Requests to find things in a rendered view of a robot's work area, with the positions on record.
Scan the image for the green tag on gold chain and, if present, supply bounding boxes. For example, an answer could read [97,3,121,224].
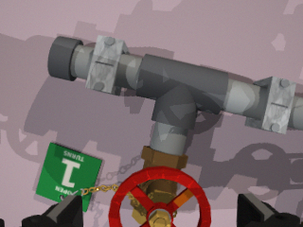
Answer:
[36,143,147,217]

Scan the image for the grey pipe manifold with clamps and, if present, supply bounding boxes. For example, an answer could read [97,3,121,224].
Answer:
[47,35,303,227]

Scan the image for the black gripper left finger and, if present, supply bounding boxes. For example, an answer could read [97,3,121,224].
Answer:
[22,195,83,227]

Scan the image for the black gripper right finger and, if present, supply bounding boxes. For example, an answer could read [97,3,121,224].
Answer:
[237,193,303,227]

